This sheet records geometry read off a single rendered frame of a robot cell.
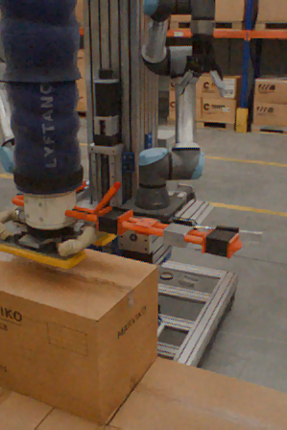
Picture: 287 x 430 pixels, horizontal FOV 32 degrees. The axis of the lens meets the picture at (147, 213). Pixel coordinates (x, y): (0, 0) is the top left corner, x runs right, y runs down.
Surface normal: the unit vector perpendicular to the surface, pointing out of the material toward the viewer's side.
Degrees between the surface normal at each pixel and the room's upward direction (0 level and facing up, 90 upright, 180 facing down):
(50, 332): 90
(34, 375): 90
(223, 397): 0
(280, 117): 90
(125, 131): 90
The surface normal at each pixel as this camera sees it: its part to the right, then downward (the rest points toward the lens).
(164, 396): 0.00, -0.93
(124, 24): -0.38, 0.33
